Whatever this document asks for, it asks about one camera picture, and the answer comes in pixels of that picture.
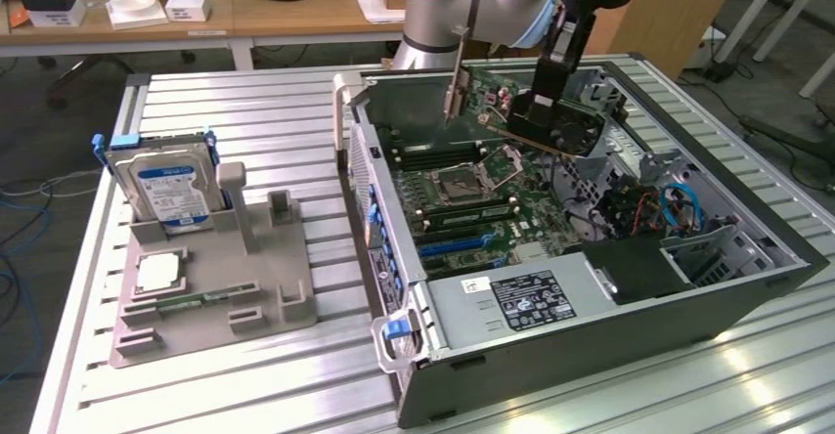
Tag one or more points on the green graphics card black cooler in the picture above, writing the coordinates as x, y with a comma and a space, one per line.
483, 92

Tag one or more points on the blue expansion slot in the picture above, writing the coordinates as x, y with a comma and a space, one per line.
450, 247

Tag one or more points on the green motherboard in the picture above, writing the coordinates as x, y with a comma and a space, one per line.
542, 219

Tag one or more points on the wooden desk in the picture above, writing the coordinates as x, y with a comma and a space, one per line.
97, 38

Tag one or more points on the black floor stand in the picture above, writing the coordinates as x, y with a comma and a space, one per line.
795, 136

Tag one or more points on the silver chipset heatsink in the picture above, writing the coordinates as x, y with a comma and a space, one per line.
534, 251

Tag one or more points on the hard disk with blue rails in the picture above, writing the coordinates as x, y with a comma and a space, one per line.
170, 194

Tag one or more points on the white floor box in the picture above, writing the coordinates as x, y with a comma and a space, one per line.
707, 48

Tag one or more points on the CPU socket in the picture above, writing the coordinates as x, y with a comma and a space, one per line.
463, 184

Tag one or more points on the gray metal drive bracket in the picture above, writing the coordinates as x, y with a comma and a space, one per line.
704, 253

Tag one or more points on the silver CPU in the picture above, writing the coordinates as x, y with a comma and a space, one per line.
159, 273

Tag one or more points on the open black PC case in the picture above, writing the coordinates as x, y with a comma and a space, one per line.
587, 365

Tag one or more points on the metal disk bay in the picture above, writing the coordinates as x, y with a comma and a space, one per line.
587, 175

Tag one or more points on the small white labelled box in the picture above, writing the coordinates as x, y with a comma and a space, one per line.
186, 9

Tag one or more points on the black expansion slot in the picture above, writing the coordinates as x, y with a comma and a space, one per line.
459, 236

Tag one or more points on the white papers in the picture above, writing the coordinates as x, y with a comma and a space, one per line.
378, 11

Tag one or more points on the white box with black lid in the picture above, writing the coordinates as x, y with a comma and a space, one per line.
55, 11

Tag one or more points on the wooden cabinet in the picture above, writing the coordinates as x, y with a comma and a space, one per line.
684, 13

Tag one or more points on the gray parts rack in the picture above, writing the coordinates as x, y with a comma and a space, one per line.
196, 326

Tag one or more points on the white square holder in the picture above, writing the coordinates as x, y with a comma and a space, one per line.
136, 11

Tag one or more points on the black office chair base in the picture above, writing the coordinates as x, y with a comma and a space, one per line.
84, 67

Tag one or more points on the black RAM stick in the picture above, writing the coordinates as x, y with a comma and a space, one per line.
466, 210
476, 221

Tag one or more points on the metal socket cover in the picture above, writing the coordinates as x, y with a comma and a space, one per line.
515, 156

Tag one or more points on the green RAM stick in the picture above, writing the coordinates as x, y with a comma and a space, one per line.
196, 301

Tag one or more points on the white table frame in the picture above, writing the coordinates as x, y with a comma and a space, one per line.
726, 43

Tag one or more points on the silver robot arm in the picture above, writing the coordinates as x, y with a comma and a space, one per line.
443, 13

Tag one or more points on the gray power supply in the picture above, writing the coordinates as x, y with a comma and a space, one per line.
456, 321

